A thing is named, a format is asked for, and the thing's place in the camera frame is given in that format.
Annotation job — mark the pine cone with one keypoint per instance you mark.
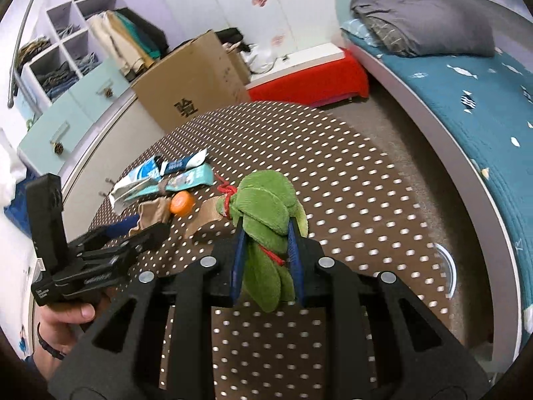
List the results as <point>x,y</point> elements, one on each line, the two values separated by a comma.
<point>58,148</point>
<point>109,92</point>

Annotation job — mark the beige sock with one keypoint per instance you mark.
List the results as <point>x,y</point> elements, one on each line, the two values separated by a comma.
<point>152,214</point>

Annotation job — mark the pile of olive clothes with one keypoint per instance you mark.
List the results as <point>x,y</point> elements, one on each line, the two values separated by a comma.
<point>33,48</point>

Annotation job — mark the brown polka-dot tablecloth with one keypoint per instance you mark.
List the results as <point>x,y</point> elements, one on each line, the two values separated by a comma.
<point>333,175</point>

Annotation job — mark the white paper bag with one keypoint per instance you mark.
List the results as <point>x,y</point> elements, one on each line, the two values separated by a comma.
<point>10,162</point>

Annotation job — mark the black clothing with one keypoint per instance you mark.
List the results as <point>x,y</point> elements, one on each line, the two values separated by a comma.
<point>231,35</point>

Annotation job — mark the grey duvet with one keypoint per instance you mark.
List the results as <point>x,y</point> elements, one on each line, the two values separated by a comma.
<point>429,21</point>

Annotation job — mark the faint pink butterfly sticker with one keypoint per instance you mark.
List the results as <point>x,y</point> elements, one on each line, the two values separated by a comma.
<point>278,39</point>

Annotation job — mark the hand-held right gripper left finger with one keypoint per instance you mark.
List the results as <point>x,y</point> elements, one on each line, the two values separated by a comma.
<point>239,258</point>

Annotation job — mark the red step white top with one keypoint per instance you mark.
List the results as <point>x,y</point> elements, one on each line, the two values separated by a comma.
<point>308,81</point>

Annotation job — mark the white plastic bag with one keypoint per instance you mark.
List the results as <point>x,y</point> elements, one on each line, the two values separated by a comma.
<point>260,58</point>

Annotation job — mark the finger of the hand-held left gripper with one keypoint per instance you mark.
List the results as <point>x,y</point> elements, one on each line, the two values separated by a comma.
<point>145,235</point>
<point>120,226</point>

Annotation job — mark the blue white small tube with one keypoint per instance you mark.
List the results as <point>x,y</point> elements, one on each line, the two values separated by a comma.
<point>185,163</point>

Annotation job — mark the light blue bunk bed frame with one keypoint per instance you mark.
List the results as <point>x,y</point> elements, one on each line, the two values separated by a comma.
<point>433,127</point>

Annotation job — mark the small folded blue clothes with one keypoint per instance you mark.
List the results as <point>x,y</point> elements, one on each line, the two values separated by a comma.
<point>89,62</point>

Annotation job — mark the grey folded clothing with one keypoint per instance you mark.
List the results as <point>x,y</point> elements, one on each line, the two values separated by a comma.
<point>68,31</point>

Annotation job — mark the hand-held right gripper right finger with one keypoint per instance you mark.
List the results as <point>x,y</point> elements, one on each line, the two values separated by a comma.
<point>293,258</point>

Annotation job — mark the person's left hand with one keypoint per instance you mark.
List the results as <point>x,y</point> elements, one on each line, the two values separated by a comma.
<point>62,325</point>

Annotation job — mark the orange round cap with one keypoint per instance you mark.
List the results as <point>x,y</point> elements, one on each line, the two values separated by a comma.
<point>182,203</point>

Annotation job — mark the stack of folded jeans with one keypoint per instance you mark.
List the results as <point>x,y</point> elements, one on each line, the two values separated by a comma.
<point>58,79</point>

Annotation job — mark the green plush toy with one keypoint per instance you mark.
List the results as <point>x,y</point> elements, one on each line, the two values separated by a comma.
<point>264,212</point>

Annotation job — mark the green hanging garment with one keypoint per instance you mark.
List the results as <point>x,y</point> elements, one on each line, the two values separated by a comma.
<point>141,37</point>

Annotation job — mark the teal toothpaste box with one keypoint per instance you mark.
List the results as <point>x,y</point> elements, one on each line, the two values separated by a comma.
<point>187,181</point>

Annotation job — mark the white blue toothpaste tube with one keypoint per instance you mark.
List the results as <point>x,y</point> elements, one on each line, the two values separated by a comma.
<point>139,177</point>

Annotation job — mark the dark hanging jacket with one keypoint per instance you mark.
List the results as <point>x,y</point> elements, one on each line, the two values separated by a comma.
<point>152,29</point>

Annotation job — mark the grey checked blanket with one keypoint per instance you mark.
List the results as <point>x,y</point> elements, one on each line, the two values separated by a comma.
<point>383,35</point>

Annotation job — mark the blue plastic pack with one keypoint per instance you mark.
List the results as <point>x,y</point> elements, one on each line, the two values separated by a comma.
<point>18,208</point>

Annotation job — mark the grey metal handrail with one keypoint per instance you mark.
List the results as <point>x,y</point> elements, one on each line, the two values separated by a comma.
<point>14,71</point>

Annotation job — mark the cream hanging hoodie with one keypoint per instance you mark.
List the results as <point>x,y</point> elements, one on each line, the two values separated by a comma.
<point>108,37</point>

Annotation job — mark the person's left forearm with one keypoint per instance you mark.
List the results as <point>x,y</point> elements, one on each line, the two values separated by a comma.
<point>39,358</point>

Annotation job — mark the blue fish-print bedsheet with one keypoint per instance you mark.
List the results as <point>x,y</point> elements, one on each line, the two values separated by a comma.
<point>479,112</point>

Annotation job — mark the black wristband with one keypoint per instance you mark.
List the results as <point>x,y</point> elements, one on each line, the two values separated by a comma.
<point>49,348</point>

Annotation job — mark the large cardboard box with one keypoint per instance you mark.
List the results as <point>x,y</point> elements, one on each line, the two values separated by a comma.
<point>195,79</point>

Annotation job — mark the low grey cabinet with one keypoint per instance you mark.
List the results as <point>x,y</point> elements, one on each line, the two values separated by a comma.
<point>95,162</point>

